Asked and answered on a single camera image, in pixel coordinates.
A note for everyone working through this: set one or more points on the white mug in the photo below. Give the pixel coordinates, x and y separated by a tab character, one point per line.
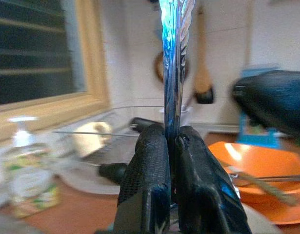
91	139

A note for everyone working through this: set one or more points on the silver metal spoon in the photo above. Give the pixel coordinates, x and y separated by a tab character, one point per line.
174	73

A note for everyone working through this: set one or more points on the white pump soap bottle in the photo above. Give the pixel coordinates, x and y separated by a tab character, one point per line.
27	175

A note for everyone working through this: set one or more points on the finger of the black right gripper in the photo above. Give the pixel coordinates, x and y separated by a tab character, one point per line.
276	102

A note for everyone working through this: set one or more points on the orange bowl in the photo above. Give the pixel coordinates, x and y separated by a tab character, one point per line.
262	161

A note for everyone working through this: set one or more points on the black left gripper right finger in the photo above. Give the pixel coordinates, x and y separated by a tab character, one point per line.
196	170

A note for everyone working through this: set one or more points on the white plate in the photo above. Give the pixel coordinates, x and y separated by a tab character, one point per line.
86	182

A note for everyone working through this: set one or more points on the blue plastic stand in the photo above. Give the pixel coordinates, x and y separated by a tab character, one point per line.
258	142

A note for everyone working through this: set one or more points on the metal fork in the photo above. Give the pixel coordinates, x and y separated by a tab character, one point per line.
266	185

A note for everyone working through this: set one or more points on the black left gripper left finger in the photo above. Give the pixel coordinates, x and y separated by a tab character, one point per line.
149	165

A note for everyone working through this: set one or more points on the orange top kitchen counter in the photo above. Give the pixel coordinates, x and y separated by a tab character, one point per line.
79	212

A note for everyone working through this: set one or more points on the wooden frame window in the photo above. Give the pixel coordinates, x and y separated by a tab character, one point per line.
86	61

